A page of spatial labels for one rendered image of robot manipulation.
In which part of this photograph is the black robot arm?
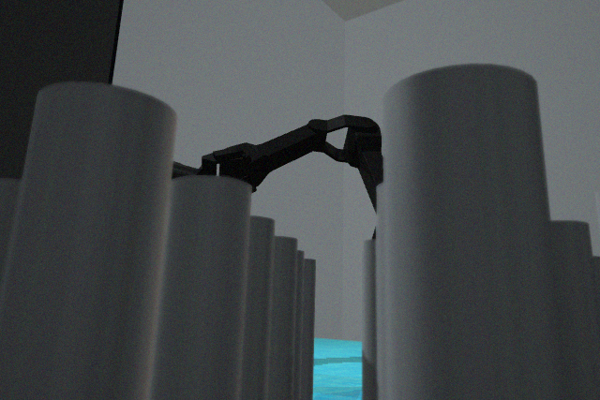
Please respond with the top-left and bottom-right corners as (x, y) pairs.
(172, 114), (383, 214)

